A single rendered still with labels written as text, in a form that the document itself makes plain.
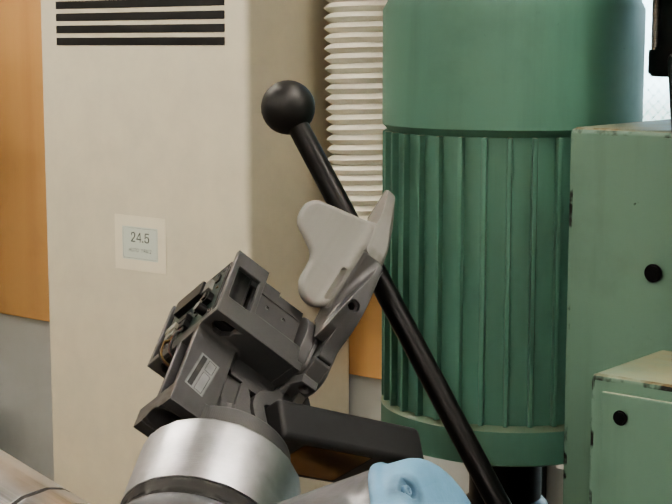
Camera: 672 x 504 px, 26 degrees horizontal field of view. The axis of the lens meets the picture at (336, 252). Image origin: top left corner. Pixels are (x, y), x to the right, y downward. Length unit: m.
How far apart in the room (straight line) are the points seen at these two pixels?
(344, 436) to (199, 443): 0.12
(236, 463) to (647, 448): 0.21
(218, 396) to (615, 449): 0.22
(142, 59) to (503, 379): 1.74
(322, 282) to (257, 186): 1.61
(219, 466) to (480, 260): 0.26
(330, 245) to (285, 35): 1.66
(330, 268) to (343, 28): 1.60
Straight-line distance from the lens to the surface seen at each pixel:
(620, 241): 0.89
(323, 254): 0.86
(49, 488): 0.59
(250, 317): 0.82
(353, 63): 2.44
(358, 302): 0.85
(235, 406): 0.81
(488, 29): 0.92
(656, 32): 0.93
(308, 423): 0.83
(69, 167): 2.76
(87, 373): 2.79
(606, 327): 0.90
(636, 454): 0.77
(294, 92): 0.93
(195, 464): 0.75
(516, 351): 0.94
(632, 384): 0.76
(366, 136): 2.44
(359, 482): 0.64
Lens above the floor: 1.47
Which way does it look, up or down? 8 degrees down
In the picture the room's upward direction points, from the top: straight up
